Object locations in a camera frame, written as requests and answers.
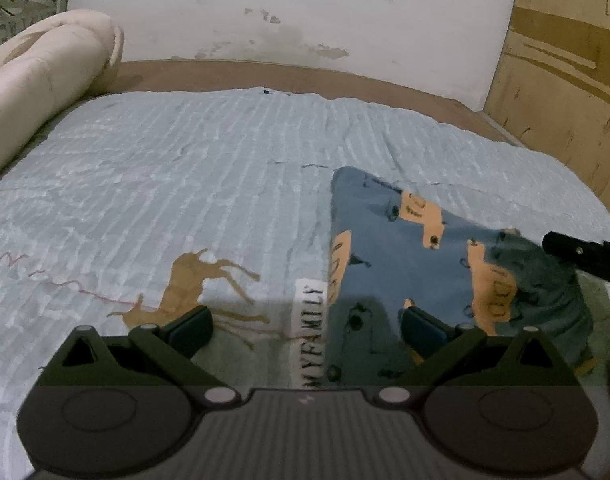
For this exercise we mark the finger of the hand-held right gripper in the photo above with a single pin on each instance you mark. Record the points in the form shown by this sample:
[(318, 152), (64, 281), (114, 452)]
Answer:
[(580, 252)]

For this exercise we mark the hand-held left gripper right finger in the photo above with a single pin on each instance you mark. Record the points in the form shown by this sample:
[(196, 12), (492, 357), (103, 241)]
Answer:
[(425, 331)]

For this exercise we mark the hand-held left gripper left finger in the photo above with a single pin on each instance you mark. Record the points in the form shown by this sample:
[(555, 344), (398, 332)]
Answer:
[(190, 331)]

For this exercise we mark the rolled cream duvet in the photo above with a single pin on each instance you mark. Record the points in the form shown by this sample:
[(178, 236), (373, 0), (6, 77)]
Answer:
[(40, 80)]

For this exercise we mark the wooden wardrobe panel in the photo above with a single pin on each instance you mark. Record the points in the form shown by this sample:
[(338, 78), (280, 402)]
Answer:
[(565, 70)]

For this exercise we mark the metal bed headboard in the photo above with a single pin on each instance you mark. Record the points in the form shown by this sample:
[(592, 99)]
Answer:
[(10, 10)]

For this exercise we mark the brown bed frame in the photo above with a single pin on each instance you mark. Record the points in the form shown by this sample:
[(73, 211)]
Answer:
[(285, 75)]

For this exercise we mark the light blue quilted blanket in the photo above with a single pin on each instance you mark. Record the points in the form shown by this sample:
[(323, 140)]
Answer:
[(160, 175)]

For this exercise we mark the blue pants with orange print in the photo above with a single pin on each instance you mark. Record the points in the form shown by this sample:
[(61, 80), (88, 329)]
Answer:
[(385, 240)]

